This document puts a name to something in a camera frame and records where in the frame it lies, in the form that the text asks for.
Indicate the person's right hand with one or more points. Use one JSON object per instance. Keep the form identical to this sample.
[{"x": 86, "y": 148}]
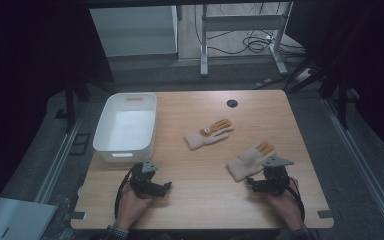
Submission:
[{"x": 285, "y": 208}]

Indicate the white cabinet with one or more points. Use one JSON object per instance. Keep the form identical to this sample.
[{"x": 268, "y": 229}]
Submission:
[{"x": 135, "y": 31}]

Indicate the person's left hand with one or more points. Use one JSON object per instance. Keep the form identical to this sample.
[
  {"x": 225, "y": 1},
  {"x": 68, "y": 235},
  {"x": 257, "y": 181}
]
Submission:
[{"x": 131, "y": 206}]

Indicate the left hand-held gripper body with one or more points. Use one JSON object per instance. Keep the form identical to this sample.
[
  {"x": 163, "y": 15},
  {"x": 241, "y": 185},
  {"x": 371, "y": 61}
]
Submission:
[{"x": 141, "y": 181}]

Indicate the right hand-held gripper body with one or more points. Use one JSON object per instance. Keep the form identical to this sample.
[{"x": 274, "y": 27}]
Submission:
[{"x": 275, "y": 178}]

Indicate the metal floor rail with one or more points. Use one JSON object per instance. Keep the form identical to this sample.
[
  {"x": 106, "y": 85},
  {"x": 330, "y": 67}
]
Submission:
[
  {"x": 363, "y": 166},
  {"x": 60, "y": 156}
]

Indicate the white metal desk frame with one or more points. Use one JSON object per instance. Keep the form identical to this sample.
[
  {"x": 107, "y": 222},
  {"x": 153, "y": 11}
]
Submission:
[{"x": 243, "y": 23}]

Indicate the black stand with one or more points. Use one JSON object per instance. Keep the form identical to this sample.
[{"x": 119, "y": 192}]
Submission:
[
  {"x": 342, "y": 100},
  {"x": 70, "y": 103}
]

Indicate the white power strip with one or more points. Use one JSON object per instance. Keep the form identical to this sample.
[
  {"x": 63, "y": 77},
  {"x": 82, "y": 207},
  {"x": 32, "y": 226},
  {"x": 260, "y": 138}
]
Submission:
[{"x": 303, "y": 75}]

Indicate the white plastic bin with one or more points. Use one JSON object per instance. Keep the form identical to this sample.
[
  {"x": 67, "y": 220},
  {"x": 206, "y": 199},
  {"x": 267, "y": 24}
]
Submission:
[{"x": 126, "y": 128}]

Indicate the black round table grommet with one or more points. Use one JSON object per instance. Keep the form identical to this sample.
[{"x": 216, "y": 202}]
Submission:
[{"x": 232, "y": 103}]

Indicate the white box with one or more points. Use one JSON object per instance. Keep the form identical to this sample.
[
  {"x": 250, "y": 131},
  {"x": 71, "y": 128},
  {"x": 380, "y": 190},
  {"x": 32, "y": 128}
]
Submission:
[{"x": 13, "y": 218}]

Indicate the beige orange glove with patch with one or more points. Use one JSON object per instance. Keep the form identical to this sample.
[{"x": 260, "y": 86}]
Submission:
[{"x": 208, "y": 134}]

